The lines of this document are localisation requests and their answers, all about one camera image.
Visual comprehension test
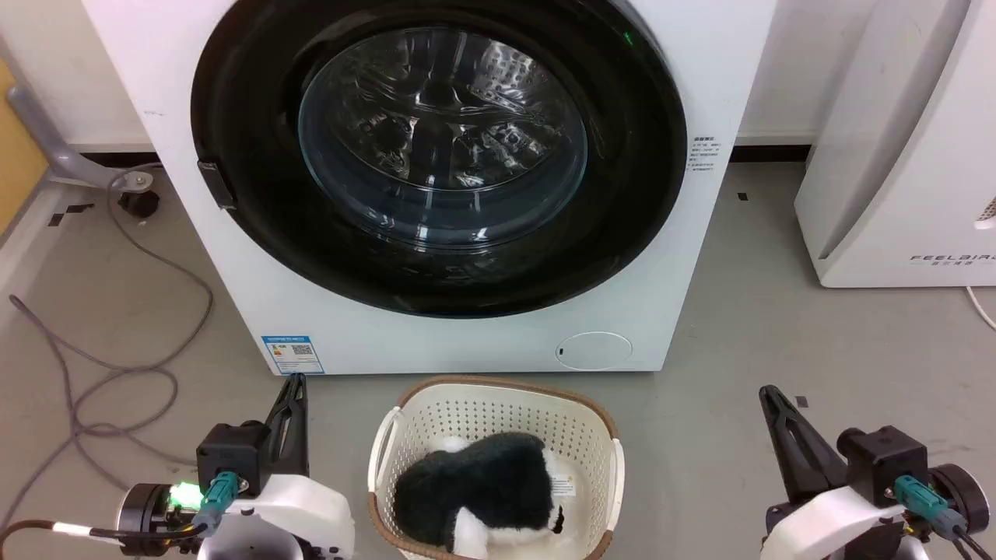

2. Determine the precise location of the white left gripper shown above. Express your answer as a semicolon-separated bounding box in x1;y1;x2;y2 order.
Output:
196;375;356;560

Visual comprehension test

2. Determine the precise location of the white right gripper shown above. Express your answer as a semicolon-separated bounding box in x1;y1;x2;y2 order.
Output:
759;384;910;560

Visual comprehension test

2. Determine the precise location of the white front-load washing machine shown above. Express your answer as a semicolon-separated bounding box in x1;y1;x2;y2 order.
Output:
82;0;779;376

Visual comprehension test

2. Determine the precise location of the black round washer door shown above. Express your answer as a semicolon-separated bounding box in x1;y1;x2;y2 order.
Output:
190;0;689;319

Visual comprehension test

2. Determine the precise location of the black and white plush toy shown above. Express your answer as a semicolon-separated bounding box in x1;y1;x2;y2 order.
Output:
393;432;566;560

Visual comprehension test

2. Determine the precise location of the cream perforated laundry basket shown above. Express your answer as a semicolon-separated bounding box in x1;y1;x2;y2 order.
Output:
367;375;626;560

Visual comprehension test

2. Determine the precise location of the round white filter cover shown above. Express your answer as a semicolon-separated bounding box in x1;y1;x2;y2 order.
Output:
556;331;633;371

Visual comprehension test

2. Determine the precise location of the black caster wheel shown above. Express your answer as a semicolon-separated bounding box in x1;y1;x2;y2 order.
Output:
118;189;161;219

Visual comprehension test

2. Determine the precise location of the white air purifier appliance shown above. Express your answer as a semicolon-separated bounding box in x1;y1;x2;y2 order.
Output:
794;0;996;289

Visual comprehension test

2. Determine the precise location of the grey metal table leg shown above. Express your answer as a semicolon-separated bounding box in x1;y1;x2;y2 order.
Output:
6;82;155;192

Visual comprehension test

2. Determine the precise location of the yellow wooden board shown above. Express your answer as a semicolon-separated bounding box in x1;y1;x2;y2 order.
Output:
0;58;49;236

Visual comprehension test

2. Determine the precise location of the left teal connector cable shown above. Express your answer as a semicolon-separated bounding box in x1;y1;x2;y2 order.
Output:
0;470;239;549

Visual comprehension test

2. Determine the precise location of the teal connector cable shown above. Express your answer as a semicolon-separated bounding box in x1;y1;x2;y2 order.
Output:
893;475;996;560
0;470;239;549

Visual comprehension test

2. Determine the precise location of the right teal connector cable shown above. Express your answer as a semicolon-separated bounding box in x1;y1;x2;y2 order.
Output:
893;475;996;560

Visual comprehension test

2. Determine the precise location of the grey floor cable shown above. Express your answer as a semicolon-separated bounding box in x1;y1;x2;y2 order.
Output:
0;166;215;530

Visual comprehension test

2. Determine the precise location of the white power cable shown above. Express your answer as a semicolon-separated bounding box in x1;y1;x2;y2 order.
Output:
966;286;996;331

